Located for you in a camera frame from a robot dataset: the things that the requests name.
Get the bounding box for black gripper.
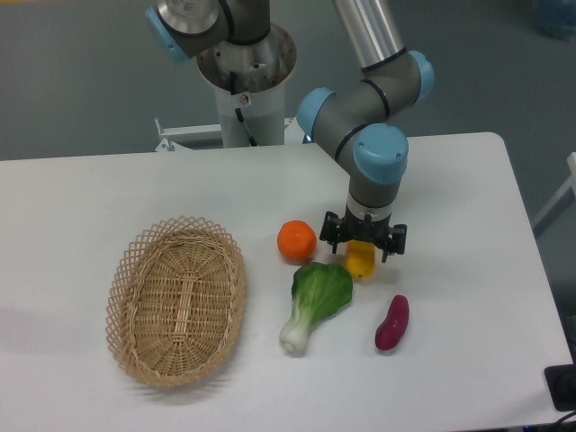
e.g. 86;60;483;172
319;209;408;263

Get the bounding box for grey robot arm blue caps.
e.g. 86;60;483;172
146;1;435;257

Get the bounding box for orange tangerine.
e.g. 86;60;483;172
276;220;317;261

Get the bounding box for green bok choy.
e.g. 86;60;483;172
279;262;353;355

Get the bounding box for purple sweet potato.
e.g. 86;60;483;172
374;295;410;351

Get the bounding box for oval wicker basket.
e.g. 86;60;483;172
105;216;246;388

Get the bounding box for white furniture piece right edge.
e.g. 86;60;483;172
531;152;575;238

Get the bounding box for black device at table edge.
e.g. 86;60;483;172
544;364;575;412

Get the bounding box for blue water bottle background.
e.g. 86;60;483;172
532;0;575;41

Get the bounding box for white metal base frame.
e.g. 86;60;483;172
154;117;311;152

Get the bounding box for black cable on pedestal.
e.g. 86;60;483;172
229;71;258;148

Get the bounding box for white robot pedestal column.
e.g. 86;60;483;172
213;85;285;149

